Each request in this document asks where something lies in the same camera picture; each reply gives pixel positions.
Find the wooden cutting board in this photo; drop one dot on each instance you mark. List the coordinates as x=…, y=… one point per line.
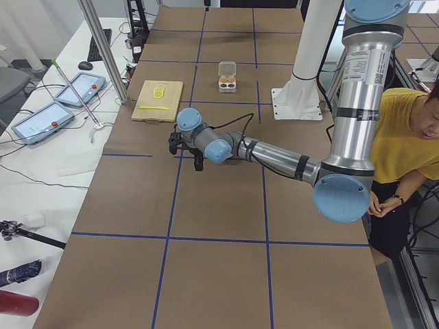
x=171, y=99

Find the teach pendant tablet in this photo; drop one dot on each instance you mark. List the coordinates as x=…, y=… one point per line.
x=43, y=123
x=87, y=85

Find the folded blue umbrella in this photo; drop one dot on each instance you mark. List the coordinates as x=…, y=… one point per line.
x=21, y=273

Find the black computer mouse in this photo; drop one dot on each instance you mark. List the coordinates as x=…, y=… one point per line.
x=86, y=66

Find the aluminium frame post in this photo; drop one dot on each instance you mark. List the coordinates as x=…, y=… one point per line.
x=97, y=32

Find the near teach pendant tablet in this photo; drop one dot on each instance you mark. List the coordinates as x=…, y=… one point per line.
x=43, y=123

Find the metal rod with green tip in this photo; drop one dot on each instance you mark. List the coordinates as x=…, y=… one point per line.
x=98, y=125

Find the red cylinder bottle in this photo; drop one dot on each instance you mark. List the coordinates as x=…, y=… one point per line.
x=17, y=304

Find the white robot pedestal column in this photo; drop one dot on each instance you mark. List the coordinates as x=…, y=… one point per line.
x=299, y=99

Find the clear plastic egg box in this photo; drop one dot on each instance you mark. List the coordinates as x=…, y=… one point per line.
x=227, y=77

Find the white small box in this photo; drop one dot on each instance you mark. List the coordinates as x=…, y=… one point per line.
x=34, y=221

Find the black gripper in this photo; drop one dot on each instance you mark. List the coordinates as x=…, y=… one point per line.
x=196, y=154

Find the yellow plastic knife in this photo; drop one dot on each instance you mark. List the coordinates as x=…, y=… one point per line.
x=143, y=107

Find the far teach pendant tablet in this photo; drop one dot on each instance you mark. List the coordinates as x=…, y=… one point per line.
x=87, y=85

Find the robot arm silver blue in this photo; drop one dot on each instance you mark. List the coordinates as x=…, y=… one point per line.
x=341, y=182

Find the yellow lemon slices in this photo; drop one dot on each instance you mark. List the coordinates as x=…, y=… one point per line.
x=159, y=91

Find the person in yellow shirt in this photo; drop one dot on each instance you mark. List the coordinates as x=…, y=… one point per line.
x=405, y=155

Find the black tripod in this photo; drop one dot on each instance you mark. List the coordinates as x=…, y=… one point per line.
x=10, y=229

